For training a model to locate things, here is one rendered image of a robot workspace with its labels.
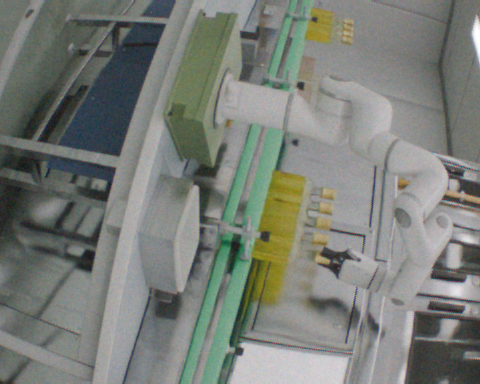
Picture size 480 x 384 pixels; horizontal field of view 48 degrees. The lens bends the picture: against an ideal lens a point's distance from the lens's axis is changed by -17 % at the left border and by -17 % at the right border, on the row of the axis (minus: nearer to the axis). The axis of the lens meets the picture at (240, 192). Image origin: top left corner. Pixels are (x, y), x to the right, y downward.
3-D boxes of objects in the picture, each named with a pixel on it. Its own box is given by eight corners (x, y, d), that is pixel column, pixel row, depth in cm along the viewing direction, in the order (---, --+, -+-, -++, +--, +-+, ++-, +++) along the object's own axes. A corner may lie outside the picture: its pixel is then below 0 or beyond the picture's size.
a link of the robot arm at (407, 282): (419, 227, 145) (397, 265, 163) (403, 268, 138) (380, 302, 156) (444, 240, 143) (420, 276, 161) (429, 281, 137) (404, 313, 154)
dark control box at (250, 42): (229, 58, 200) (254, 62, 199) (230, 41, 194) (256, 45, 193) (235, 46, 205) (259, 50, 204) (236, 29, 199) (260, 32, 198)
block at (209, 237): (190, 247, 162) (217, 253, 161) (190, 224, 155) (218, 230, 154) (194, 236, 165) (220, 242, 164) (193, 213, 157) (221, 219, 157)
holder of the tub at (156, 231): (148, 297, 151) (177, 305, 150) (137, 232, 130) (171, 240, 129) (165, 245, 162) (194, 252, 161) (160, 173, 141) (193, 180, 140)
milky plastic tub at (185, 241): (147, 287, 147) (182, 296, 146) (138, 232, 130) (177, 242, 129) (166, 233, 158) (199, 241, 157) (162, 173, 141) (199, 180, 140)
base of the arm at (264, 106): (210, 113, 138) (280, 128, 136) (224, 63, 139) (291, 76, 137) (218, 127, 153) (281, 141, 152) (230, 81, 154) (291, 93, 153)
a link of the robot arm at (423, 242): (405, 207, 148) (371, 244, 142) (427, 158, 130) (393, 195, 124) (446, 247, 142) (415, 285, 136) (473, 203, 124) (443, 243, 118)
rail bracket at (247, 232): (217, 256, 163) (265, 266, 162) (218, 216, 150) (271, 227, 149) (220, 247, 165) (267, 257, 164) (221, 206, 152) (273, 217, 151)
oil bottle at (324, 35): (285, 35, 243) (350, 50, 240) (286, 25, 239) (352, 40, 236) (287, 29, 247) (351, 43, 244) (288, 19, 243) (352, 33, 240)
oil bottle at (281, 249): (220, 252, 173) (297, 267, 171) (221, 240, 168) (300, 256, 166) (225, 235, 176) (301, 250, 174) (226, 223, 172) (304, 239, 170)
